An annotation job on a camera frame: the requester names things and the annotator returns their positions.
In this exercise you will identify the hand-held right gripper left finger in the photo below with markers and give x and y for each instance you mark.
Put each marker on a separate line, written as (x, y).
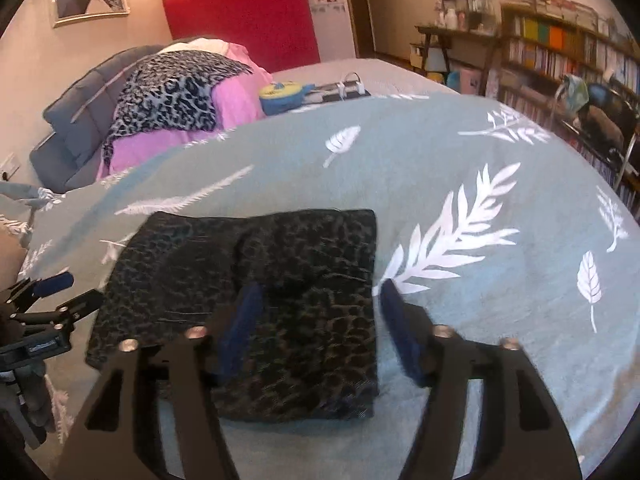
(240, 330)

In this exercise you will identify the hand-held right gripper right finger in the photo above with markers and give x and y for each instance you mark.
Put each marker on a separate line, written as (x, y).
(400, 330)

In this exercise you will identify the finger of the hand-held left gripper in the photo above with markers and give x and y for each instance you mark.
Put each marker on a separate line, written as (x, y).
(52, 284)
(82, 304)

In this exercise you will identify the dark leopard print pants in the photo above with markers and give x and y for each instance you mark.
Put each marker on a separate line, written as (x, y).
(310, 270)

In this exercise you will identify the person's left hand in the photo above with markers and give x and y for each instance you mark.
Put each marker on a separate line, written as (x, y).
(35, 395)

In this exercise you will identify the leaf print pillow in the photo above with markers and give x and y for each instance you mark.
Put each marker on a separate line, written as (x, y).
(30, 195)

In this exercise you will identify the grey-green leaf print blanket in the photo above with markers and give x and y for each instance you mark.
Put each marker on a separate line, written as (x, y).
(450, 160)

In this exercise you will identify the grey leopard print cloth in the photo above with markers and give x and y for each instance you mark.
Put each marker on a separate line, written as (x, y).
(170, 95)

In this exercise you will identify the yellow and blue round toy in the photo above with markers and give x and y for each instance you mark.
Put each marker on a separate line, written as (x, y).
(280, 97)

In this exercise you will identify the bed with pale sheet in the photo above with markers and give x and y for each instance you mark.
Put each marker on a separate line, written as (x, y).
(390, 75)

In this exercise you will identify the white cloth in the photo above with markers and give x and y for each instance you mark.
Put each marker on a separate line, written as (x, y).
(200, 45)

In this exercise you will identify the chair with bags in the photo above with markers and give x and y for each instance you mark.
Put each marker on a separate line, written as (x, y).
(605, 120)

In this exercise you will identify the wooden desk with shelves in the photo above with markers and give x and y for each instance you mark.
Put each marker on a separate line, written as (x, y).
(450, 30)

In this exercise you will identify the wooden bookshelf with books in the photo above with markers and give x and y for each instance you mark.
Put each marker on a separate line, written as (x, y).
(550, 55)

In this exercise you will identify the wall socket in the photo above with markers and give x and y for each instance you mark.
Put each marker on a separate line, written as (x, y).
(10, 166)

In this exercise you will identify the red wall panel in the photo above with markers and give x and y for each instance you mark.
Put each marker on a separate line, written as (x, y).
(240, 20)

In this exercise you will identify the wooden door frame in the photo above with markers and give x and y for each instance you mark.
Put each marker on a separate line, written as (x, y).
(357, 5)

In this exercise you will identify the small wall stickers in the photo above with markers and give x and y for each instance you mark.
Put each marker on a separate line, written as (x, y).
(329, 2)

